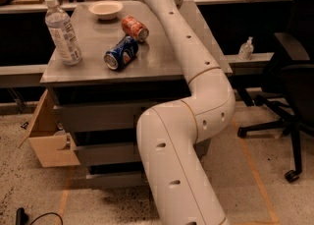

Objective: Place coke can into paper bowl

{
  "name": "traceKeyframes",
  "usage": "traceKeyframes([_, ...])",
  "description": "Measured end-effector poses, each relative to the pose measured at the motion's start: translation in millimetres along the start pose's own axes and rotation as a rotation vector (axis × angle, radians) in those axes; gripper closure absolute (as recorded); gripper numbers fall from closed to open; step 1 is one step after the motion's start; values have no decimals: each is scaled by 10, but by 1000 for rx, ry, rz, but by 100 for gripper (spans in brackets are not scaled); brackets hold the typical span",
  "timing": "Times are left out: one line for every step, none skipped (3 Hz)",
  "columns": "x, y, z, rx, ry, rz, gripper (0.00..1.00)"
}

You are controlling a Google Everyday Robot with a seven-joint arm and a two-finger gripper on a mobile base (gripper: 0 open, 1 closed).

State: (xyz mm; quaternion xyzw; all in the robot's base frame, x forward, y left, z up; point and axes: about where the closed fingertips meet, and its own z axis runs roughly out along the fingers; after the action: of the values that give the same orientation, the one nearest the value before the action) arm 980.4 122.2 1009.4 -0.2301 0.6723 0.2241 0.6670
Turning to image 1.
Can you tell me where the white paper bowl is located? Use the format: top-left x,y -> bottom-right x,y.
88,1 -> 123,21

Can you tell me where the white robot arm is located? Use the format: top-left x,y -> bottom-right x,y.
136,0 -> 236,225

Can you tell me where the blue pepsi can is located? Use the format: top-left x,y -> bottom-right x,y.
104,35 -> 138,70

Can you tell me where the clear plastic water bottle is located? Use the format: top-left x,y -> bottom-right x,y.
44,0 -> 81,66

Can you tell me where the grey drawer cabinet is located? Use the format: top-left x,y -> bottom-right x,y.
41,1 -> 218,176

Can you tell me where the top grey drawer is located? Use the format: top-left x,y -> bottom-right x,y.
54,101 -> 156,133

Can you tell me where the open cardboard box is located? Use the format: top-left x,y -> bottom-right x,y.
19,90 -> 79,167

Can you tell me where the bottom grey drawer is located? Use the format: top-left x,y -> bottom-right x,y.
86,171 -> 146,189

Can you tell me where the black office chair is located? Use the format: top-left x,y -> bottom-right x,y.
237,0 -> 314,183

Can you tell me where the black cable on floor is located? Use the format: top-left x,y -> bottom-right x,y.
15,206 -> 64,225

